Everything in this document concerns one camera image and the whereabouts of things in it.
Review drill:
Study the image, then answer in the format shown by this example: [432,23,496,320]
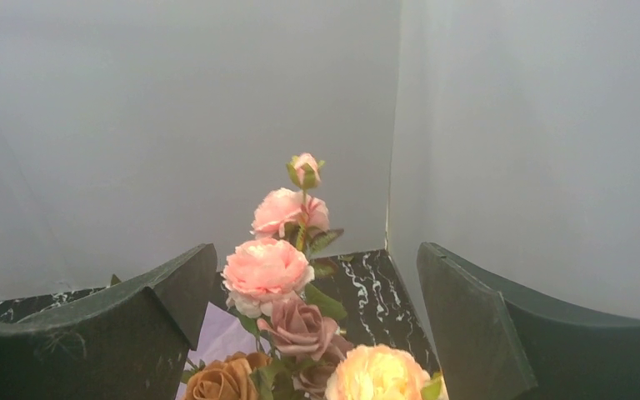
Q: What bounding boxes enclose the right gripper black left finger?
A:
[0,244,218,399]

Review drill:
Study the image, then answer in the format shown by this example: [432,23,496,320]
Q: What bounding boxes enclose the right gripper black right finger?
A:
[417,242,640,399]

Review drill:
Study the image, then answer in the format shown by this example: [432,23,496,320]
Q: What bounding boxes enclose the pink bouquet wrapping paper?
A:
[176,303,256,399]

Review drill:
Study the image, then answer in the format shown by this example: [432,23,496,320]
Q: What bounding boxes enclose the small brown roses stem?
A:
[182,352,272,400]

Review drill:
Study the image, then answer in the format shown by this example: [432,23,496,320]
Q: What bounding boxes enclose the light pink rose stem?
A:
[220,152,344,332]

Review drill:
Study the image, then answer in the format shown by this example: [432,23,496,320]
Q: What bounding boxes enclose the dusty pink rose stem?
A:
[257,296,353,399]

